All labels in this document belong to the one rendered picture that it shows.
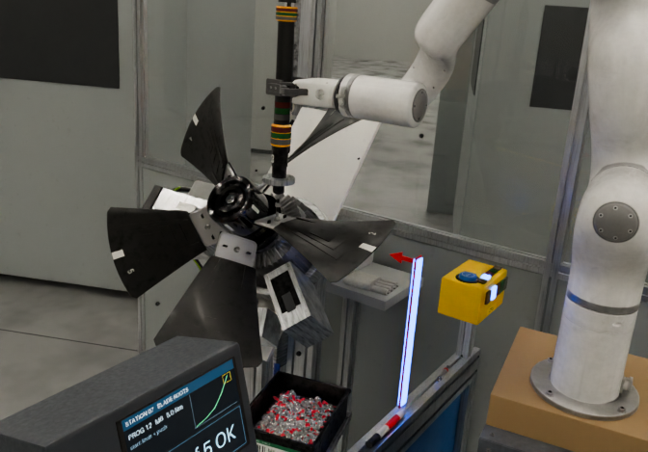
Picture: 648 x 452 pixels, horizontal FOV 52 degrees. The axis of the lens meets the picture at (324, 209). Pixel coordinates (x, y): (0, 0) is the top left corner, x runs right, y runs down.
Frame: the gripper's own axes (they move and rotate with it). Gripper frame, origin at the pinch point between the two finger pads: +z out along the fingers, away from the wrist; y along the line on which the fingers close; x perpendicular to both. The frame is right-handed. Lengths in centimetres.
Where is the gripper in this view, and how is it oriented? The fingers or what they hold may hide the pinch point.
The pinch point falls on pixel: (283, 85)
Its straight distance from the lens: 142.3
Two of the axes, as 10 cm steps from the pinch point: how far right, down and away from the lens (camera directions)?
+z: -8.2, -2.2, 5.3
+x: 0.6, -9.6, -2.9
